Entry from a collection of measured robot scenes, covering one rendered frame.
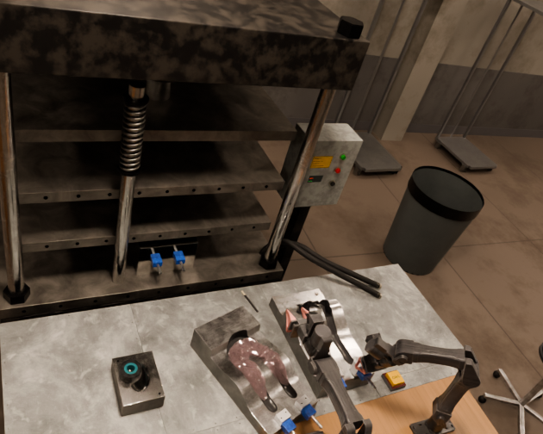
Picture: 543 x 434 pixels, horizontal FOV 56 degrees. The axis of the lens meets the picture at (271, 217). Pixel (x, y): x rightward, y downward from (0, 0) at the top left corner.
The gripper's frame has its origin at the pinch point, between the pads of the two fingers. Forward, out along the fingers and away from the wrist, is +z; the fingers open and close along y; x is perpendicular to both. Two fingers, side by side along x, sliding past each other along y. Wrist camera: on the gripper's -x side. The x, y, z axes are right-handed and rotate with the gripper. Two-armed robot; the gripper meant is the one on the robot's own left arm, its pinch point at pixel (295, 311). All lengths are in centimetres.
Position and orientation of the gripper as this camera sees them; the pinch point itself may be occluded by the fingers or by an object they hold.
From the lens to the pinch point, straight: 188.9
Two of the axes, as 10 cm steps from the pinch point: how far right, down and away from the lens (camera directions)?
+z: -3.5, -6.3, 6.9
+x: -2.4, 7.8, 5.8
